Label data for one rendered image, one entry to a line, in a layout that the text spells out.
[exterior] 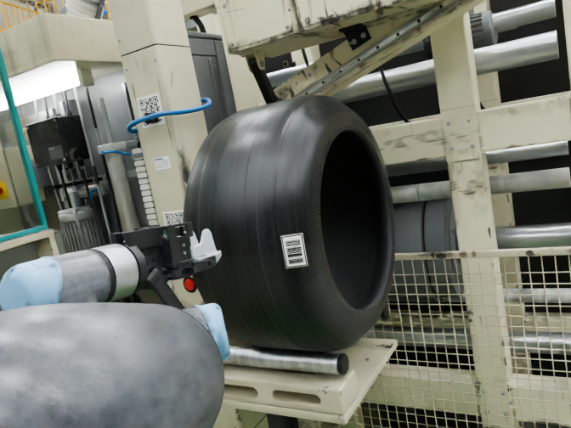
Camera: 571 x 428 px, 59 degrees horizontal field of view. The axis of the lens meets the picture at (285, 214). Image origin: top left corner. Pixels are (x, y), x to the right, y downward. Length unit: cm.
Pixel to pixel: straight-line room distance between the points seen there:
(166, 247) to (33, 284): 21
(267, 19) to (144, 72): 35
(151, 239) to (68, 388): 53
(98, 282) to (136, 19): 81
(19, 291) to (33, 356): 39
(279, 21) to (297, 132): 48
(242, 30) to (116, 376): 127
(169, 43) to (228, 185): 47
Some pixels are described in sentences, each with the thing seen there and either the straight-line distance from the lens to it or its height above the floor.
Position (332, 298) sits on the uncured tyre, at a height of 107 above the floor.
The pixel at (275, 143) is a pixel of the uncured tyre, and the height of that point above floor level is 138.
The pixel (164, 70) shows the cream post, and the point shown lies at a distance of 127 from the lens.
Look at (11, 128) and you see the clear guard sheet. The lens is 142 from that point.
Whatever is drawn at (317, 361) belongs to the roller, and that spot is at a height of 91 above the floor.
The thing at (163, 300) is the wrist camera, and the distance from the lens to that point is 75.
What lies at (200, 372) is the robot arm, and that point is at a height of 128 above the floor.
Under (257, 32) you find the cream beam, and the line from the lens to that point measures 142.
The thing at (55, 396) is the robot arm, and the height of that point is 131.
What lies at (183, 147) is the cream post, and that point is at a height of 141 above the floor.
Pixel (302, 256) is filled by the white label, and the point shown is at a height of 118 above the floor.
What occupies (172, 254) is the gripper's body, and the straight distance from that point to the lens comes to 75.
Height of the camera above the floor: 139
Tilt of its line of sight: 9 degrees down
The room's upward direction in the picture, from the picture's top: 11 degrees counter-clockwise
